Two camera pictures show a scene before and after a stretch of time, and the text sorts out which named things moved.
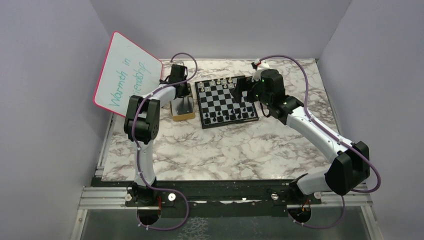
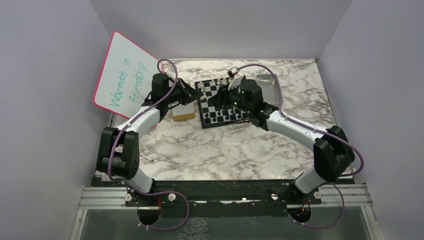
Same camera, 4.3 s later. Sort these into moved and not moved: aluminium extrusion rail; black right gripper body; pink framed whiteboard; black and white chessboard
Moved: black right gripper body
Not moved: aluminium extrusion rail; pink framed whiteboard; black and white chessboard
